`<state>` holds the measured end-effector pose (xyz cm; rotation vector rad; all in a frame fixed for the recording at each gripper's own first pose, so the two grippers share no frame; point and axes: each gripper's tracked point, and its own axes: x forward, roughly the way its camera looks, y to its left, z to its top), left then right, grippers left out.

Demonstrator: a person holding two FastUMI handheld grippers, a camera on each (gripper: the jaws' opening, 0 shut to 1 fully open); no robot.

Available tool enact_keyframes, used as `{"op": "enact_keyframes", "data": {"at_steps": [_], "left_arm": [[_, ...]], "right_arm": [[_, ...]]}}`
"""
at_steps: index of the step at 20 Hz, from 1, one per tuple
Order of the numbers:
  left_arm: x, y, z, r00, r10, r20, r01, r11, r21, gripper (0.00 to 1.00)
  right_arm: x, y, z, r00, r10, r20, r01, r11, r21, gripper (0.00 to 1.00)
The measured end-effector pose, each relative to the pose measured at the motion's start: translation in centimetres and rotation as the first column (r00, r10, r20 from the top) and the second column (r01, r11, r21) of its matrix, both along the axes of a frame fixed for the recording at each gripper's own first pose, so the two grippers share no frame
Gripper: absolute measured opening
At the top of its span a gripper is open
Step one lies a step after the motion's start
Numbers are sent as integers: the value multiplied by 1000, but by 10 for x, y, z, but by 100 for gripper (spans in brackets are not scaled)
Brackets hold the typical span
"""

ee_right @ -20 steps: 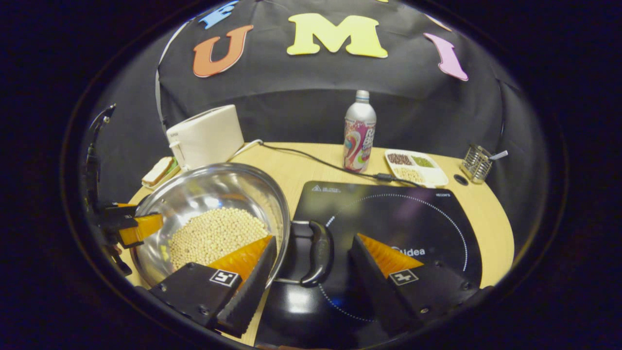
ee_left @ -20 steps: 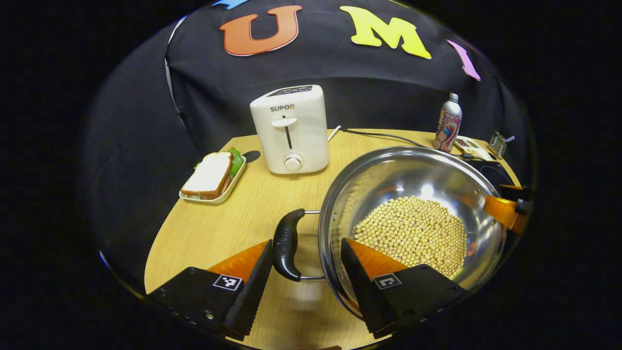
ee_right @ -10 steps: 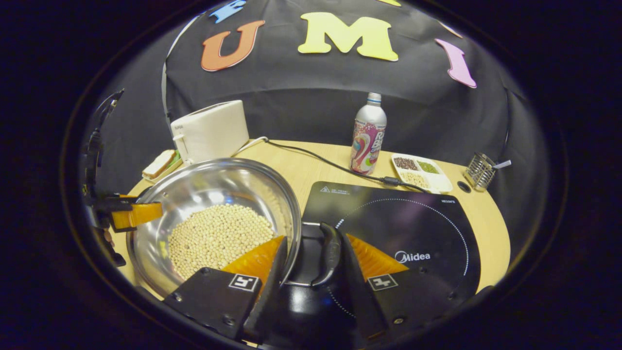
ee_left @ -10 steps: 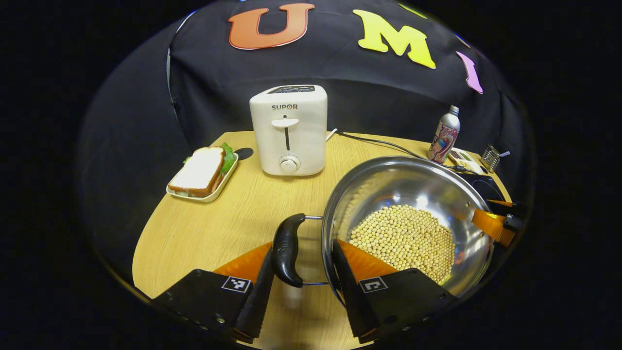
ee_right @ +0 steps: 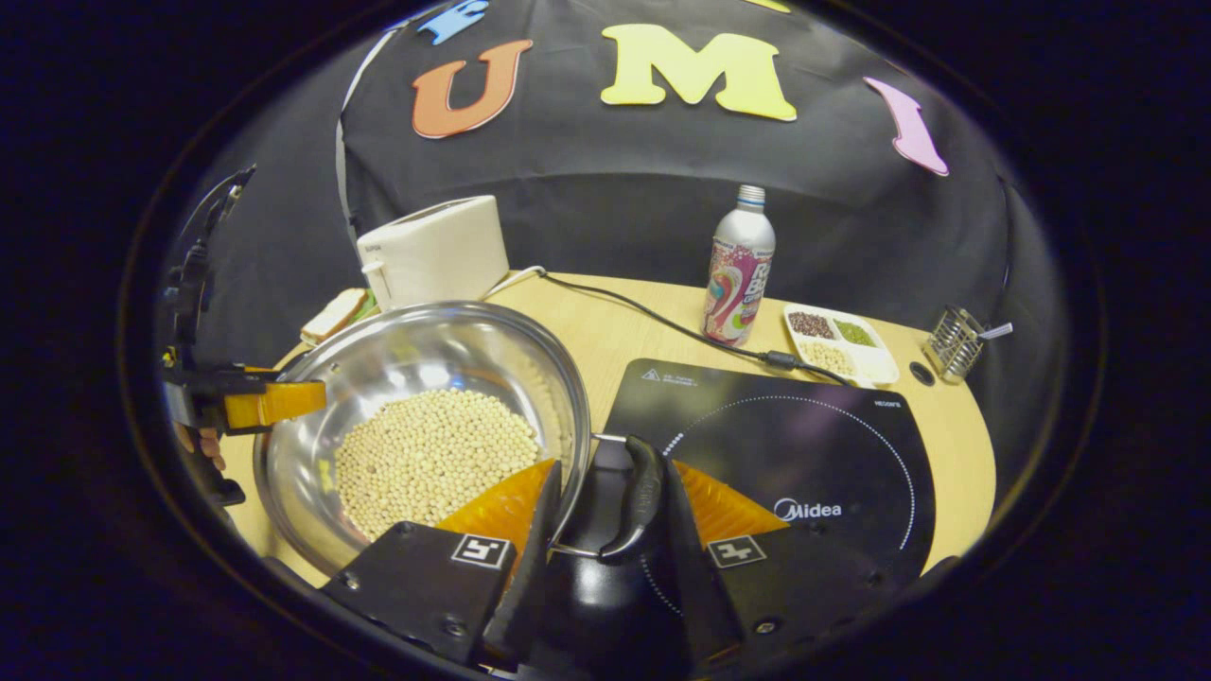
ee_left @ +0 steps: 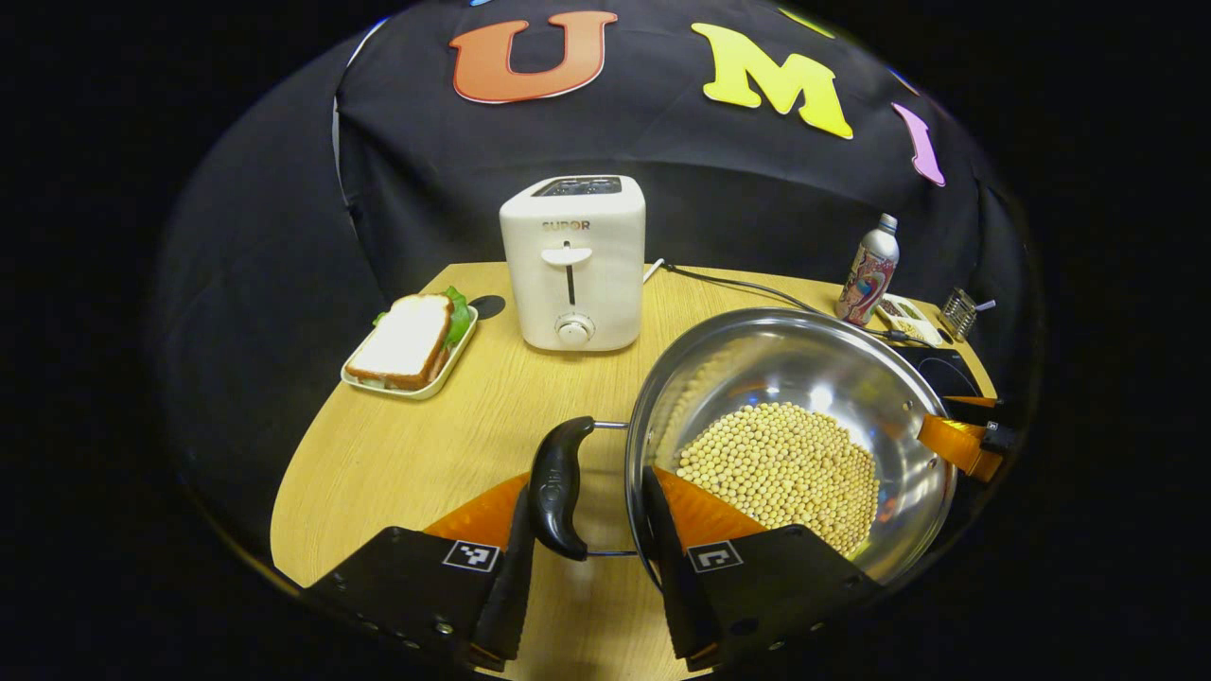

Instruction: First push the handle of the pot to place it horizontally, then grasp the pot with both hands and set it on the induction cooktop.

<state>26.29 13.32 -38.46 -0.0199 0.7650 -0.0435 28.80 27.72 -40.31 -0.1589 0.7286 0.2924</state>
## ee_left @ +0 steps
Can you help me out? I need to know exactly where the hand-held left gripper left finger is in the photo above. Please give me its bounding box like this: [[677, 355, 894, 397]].
[[301, 471, 540, 674]]

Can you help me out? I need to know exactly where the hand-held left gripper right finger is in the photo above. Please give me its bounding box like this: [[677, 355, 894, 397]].
[[641, 465, 886, 674]]

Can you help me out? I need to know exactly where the black induction cooktop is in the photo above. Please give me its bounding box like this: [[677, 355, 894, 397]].
[[889, 345, 990, 403]]

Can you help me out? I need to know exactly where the pile of yellow soybeans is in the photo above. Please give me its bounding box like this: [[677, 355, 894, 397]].
[[675, 402, 881, 557]]

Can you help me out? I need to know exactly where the stainless steel pot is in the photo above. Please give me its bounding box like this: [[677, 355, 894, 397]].
[[528, 307, 958, 592]]

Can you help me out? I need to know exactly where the white divided snack tray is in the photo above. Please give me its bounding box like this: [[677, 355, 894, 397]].
[[875, 293, 945, 348]]

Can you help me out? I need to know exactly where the silver patterned metal bottle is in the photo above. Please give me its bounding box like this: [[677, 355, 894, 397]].
[[834, 213, 900, 327]]

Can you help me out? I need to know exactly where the sandwich with lettuce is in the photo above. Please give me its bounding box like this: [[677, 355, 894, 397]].
[[345, 287, 474, 392]]

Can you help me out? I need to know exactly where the white toaster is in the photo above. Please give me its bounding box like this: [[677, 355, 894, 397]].
[[499, 175, 647, 354]]

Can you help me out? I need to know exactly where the black backdrop cloth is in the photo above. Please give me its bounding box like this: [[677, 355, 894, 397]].
[[156, 0, 1042, 568]]

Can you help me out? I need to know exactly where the wire mesh holder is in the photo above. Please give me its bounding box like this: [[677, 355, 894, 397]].
[[939, 287, 980, 341]]

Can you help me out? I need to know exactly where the black power cable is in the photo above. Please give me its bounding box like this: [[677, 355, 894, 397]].
[[662, 262, 933, 343]]

